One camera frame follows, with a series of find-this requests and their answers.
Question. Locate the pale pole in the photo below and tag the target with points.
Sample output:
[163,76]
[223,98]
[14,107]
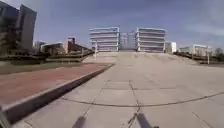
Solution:
[96,49]
[208,57]

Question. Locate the white layered building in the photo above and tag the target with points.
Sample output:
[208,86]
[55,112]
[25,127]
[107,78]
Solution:
[105,40]

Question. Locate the grey paved plaza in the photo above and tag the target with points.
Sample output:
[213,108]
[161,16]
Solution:
[150,86]

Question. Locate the low brown building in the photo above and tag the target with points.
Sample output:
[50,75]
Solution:
[71,47]

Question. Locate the small white building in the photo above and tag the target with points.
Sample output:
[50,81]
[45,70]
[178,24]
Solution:
[171,47]

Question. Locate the dark hedge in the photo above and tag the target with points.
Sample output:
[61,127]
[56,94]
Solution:
[200,58]
[50,57]

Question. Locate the robot's own part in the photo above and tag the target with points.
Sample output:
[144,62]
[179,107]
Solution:
[79,122]
[143,120]

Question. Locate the grey stone kerb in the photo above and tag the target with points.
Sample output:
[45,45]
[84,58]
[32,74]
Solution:
[50,93]

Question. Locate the red brick raised area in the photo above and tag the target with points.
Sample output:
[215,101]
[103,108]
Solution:
[36,81]

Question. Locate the grass strip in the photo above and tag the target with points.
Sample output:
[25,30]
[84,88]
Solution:
[30,67]

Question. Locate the low pale building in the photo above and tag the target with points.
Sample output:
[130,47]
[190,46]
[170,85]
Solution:
[196,50]

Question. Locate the dark glass building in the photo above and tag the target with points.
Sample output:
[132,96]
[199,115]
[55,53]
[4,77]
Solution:
[23,26]

